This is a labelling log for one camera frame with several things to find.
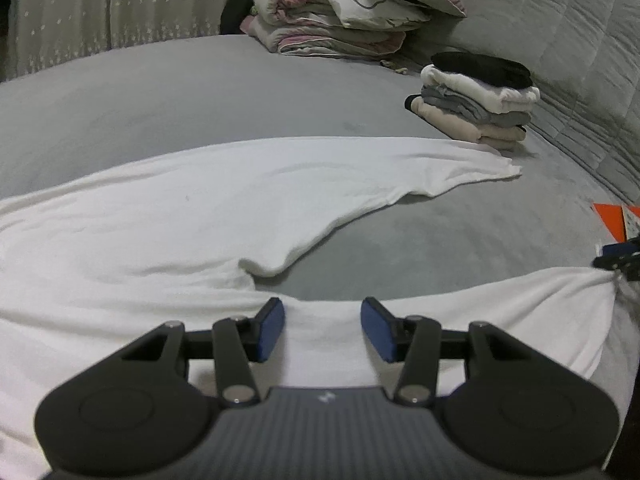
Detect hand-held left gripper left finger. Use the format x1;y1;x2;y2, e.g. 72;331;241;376
117;296;287;406

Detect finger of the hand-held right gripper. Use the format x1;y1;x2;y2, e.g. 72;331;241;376
592;240;640;283

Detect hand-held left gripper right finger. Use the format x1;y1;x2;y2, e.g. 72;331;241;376
360;296;533;406

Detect white long-sleeve shirt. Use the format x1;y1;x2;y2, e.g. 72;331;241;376
0;136;631;480

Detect grey folded garment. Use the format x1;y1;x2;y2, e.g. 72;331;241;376
421;85;532;128

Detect white folded garment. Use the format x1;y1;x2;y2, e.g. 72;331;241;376
420;65;542;115

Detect beige folded garment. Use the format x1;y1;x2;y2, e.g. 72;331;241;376
404;94;528;152

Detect black folded garment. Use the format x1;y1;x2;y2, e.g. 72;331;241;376
431;51;533;88

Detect grey bed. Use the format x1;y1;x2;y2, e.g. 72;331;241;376
0;34;640;391

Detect folded floral quilt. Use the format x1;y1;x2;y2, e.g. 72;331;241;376
240;0;433;58

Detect black cloth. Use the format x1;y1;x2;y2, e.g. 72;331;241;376
220;0;256;35

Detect grey star-print curtain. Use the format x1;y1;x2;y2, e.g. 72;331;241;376
7;0;118;81
110;0;266;53

